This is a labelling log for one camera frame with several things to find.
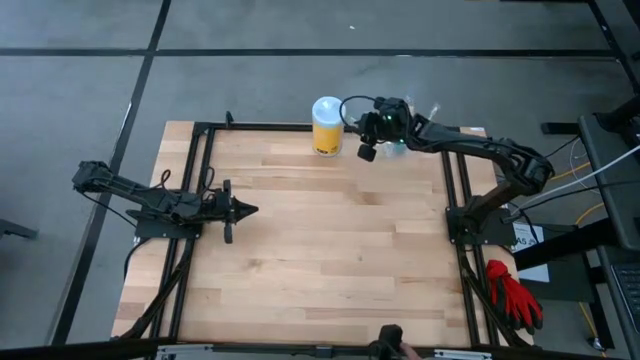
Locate black keyboard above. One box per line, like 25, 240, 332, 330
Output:
610, 262, 640, 329

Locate silver metal bracket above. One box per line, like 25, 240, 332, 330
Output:
433, 348, 494, 360
155, 343, 216, 360

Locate black aluminium table frame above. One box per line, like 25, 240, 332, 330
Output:
117, 110, 531, 351

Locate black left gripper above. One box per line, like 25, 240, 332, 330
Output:
212, 179, 260, 246

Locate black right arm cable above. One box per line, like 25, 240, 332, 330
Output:
338, 94, 381, 134

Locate black handheld device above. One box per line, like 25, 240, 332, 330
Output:
368, 323, 404, 360

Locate dark grey desk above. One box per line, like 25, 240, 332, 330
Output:
577, 114, 640, 360

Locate yellow wipes canister white lid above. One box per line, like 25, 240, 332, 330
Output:
311, 96, 346, 157

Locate red black work gloves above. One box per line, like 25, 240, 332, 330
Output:
485, 259, 544, 335

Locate yellow cable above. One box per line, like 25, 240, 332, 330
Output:
549, 160, 592, 182

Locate white paper sheet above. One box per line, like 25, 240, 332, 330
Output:
512, 222, 551, 284

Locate white cable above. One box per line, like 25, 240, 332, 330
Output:
509, 143, 640, 221

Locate grey chair leg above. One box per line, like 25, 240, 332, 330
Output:
0, 218, 39, 241

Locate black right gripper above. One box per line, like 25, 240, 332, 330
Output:
356, 96, 414, 164

